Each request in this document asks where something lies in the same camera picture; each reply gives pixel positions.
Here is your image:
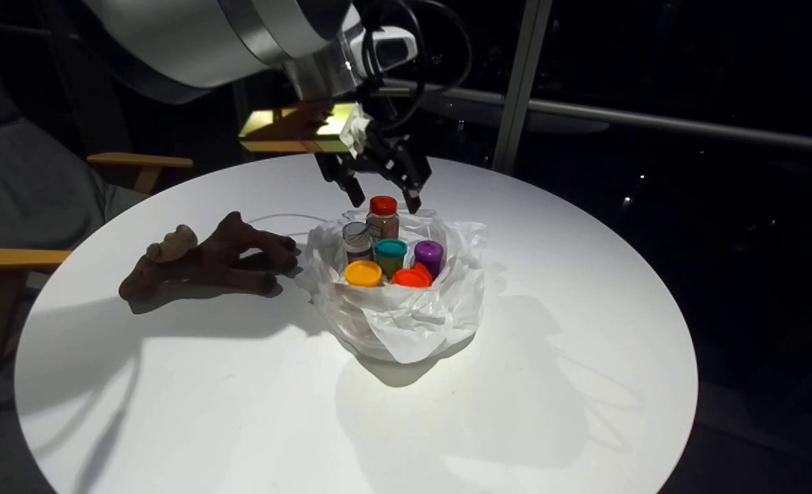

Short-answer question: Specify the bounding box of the grey horizontal window rail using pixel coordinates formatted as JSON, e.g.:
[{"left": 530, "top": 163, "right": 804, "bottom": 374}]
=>
[{"left": 0, "top": 21, "right": 812, "bottom": 156}]

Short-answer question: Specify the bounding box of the red lid spice jar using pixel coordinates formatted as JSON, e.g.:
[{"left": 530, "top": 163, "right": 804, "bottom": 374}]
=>
[{"left": 364, "top": 193, "right": 404, "bottom": 241}]

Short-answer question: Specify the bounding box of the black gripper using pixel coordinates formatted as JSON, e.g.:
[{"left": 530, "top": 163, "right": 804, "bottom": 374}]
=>
[{"left": 315, "top": 122, "right": 433, "bottom": 218}]

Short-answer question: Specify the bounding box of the grey window post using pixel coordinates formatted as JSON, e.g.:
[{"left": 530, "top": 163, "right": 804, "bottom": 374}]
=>
[{"left": 492, "top": 0, "right": 555, "bottom": 175}]

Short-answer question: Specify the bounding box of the yellow-orange lid dough tub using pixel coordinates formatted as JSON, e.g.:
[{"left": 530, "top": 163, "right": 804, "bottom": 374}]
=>
[{"left": 342, "top": 257, "right": 387, "bottom": 290}]

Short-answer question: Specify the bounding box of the brown plush moose toy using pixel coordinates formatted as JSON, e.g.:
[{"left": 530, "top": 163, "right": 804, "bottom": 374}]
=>
[{"left": 116, "top": 212, "right": 302, "bottom": 314}]

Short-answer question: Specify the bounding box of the white plastic bag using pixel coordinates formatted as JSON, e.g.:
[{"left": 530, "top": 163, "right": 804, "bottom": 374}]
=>
[{"left": 304, "top": 204, "right": 496, "bottom": 367}]

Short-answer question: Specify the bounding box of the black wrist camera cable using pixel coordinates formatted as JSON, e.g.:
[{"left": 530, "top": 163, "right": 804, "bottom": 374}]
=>
[{"left": 354, "top": 0, "right": 478, "bottom": 135}]

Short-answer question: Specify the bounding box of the wooden chair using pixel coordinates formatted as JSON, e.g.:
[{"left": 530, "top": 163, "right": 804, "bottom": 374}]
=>
[{"left": 0, "top": 148, "right": 197, "bottom": 415}]

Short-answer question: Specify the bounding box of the purple lid dough tub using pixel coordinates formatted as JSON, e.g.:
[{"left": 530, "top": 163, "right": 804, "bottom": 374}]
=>
[{"left": 412, "top": 240, "right": 450, "bottom": 275}]

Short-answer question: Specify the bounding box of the grey chair cushion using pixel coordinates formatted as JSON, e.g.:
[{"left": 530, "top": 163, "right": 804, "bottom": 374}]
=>
[{"left": 0, "top": 53, "right": 142, "bottom": 251}]

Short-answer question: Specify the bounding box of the orange green wrist camera box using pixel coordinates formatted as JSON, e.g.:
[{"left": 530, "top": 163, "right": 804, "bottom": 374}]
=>
[{"left": 236, "top": 98, "right": 372, "bottom": 159}]

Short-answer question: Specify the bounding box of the teal lid dough tub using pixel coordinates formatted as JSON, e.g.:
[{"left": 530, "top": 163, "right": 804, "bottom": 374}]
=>
[{"left": 371, "top": 236, "right": 409, "bottom": 278}]

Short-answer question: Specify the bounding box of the red-orange lid dough tub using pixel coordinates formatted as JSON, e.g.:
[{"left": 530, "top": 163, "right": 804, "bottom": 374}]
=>
[{"left": 391, "top": 260, "right": 435, "bottom": 290}]

